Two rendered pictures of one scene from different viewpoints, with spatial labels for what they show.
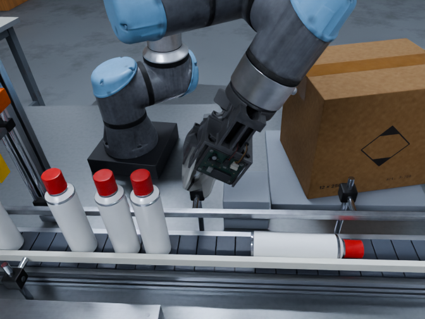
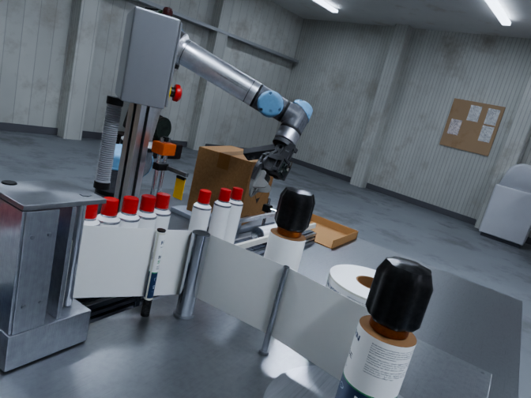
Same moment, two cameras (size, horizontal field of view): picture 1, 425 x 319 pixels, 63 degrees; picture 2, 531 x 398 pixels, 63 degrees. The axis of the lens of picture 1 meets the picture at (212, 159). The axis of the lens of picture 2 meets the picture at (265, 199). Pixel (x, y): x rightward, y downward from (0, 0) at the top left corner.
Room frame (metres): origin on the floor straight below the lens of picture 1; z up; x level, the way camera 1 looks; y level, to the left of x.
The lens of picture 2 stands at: (-0.15, 1.26, 1.36)
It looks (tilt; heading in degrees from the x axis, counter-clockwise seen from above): 13 degrees down; 293
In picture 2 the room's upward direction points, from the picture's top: 14 degrees clockwise
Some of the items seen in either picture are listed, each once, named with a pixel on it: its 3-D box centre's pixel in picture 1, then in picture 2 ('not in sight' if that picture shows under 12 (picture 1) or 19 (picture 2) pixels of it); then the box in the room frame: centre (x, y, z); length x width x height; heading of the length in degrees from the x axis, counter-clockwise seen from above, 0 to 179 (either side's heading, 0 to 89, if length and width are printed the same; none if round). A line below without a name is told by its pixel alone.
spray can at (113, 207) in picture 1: (116, 216); (218, 222); (0.44, 0.18, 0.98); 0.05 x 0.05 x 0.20
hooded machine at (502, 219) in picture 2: not in sight; (515, 203); (-1.11, -7.24, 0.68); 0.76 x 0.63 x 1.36; 166
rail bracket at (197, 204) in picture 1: (198, 212); not in sight; (0.49, 0.04, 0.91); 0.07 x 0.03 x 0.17; 174
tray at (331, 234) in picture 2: not in sight; (320, 229); (0.34, -0.62, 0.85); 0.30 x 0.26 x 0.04; 84
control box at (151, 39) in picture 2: not in sight; (147, 60); (0.55, 0.47, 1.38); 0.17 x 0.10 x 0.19; 139
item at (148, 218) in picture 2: not in sight; (141, 237); (0.46, 0.48, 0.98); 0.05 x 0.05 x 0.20
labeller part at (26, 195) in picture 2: not in sight; (47, 193); (0.40, 0.80, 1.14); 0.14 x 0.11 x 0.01; 84
